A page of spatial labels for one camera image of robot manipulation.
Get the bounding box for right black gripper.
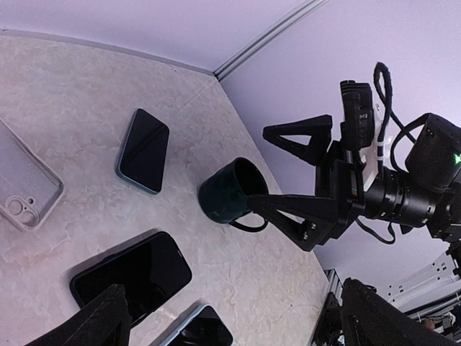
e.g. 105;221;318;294
249;115;364;252

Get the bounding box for black phone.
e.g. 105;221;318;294
115;108;170;195

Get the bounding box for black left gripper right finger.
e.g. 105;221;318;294
340;278;456;346

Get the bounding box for light blue phone case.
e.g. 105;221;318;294
147;303;235;346

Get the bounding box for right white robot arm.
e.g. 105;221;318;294
247;113;460;307

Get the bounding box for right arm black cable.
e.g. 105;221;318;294
354;61;426;246

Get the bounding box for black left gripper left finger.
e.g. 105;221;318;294
29;284;131;345

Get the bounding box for dark green mug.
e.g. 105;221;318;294
198;157;269;233

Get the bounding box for clear white phone case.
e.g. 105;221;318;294
1;122;65;232

